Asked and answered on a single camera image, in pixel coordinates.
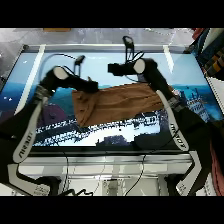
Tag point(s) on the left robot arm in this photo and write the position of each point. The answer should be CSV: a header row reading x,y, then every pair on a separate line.
x,y
28,133

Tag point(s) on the heap of clothes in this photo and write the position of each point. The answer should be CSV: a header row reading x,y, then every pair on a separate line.
x,y
211,53

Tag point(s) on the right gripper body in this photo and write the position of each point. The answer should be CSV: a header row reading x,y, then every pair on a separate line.
x,y
121,68

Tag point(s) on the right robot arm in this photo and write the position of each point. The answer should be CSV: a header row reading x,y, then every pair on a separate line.
x,y
176,130

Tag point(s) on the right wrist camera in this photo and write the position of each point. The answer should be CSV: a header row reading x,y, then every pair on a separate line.
x,y
127,41

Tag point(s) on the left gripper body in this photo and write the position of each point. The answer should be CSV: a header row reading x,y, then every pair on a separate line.
x,y
87,86

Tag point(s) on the brown garment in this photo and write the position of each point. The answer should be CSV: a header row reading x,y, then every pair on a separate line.
x,y
123,103

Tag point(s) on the silver frame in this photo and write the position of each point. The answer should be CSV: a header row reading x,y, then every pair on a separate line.
x,y
110,160

